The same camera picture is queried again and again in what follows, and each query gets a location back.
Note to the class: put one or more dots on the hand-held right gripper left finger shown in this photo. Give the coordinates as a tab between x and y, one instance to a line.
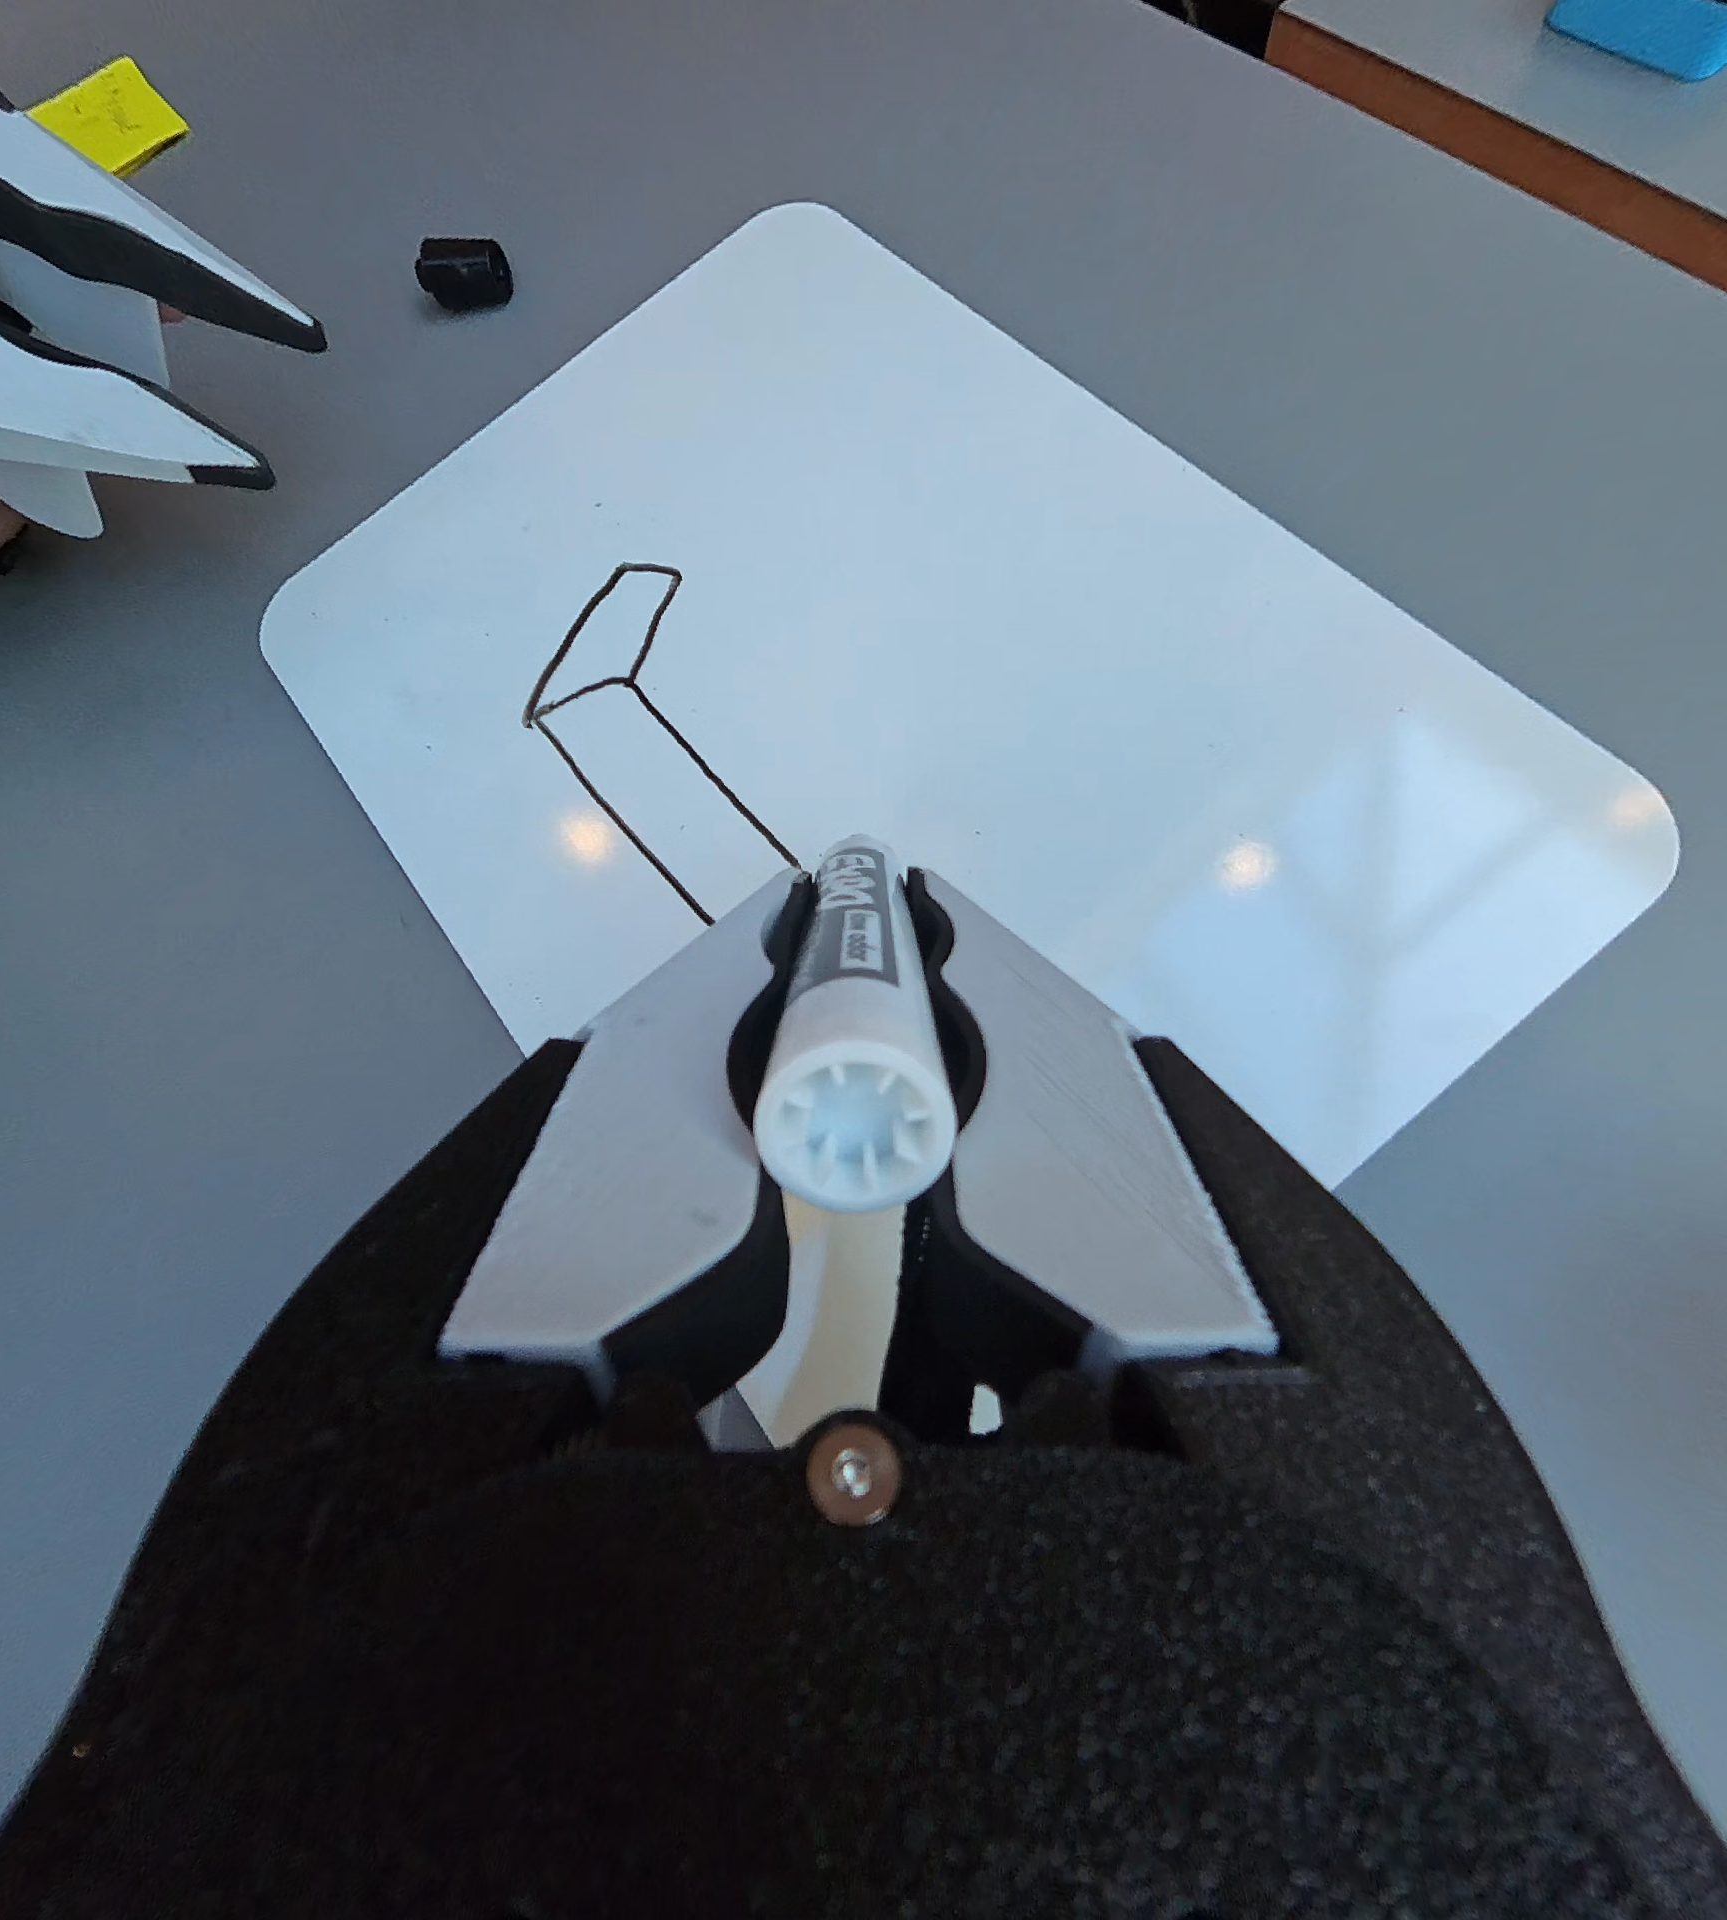
608	1184

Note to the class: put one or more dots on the black marker cap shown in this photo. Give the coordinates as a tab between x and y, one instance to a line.
467	270

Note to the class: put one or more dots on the grey desk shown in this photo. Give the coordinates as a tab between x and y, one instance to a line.
1404	375

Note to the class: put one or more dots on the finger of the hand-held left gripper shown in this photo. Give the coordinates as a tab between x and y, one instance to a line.
53	173
23	390

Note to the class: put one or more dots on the white dry erase marker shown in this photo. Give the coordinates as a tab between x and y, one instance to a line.
852	1110

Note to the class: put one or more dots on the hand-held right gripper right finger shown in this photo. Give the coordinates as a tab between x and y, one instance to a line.
1104	1201

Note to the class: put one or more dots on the yellow paper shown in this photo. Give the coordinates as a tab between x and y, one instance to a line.
113	117

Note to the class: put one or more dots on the white whiteboard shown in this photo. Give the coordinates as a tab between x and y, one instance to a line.
1028	601

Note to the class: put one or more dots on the blue black whiteboard eraser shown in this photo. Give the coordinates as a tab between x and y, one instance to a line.
1666	30

